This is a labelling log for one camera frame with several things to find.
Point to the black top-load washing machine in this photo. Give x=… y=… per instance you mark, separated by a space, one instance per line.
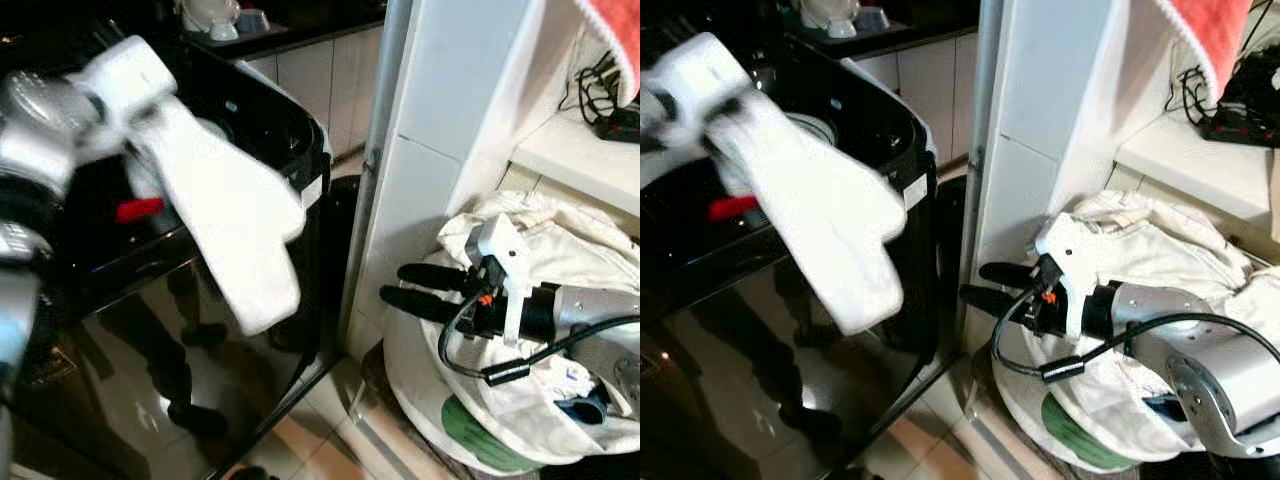
x=760 y=400
x=150 y=380

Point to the black power adapter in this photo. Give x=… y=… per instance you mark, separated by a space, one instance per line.
x=1255 y=90

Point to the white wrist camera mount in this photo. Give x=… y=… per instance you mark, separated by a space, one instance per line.
x=700 y=70
x=125 y=75
x=498 y=240
x=1065 y=240

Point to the white towel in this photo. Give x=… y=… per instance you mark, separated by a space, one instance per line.
x=230 y=220
x=830 y=220

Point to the dark blue garment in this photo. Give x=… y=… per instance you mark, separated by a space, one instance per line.
x=580 y=407
x=1165 y=408

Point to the white cabinet with dark counter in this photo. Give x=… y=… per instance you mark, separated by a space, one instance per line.
x=930 y=80
x=320 y=80

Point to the white stone ledge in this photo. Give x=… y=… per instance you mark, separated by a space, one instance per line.
x=570 y=160
x=1180 y=165

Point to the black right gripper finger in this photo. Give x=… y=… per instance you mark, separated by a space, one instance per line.
x=425 y=303
x=1000 y=303
x=435 y=277
x=1010 y=275

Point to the white kettle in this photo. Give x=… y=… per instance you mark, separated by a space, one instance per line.
x=210 y=15
x=830 y=14

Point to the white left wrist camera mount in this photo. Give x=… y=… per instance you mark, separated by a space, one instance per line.
x=700 y=70
x=125 y=75

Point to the black power strip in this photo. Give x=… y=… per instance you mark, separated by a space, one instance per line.
x=1240 y=132
x=620 y=128

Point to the red hanging towel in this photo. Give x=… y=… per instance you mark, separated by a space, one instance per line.
x=1210 y=35
x=618 y=35

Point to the small grey container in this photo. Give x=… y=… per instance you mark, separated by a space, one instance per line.
x=252 y=20
x=872 y=19

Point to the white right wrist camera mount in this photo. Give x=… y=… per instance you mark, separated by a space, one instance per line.
x=1065 y=240
x=498 y=240

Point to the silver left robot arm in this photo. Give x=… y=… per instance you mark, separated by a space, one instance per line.
x=30 y=130

